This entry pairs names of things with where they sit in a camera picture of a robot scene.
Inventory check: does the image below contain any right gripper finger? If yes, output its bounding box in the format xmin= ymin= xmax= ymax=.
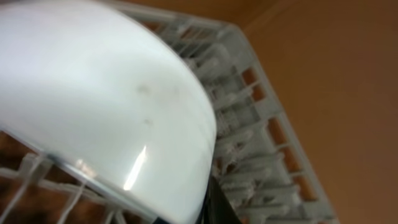
xmin=201 ymin=176 xmax=242 ymax=224

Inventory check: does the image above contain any grey dishwasher rack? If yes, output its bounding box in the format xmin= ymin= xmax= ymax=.
xmin=1 ymin=1 xmax=338 ymax=223

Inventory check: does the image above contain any light blue small bowl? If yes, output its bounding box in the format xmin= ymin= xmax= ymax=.
xmin=1 ymin=1 xmax=216 ymax=223

